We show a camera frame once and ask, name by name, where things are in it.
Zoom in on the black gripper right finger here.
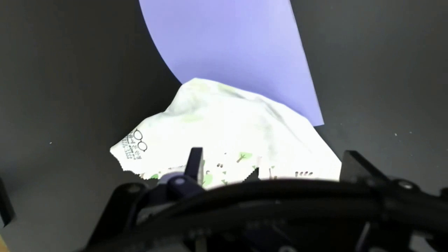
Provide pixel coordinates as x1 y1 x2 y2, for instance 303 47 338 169
341 150 388 183

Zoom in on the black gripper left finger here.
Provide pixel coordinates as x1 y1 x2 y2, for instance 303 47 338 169
184 148 204 185

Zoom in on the white cloth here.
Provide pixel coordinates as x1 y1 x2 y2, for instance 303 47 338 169
111 79 342 190

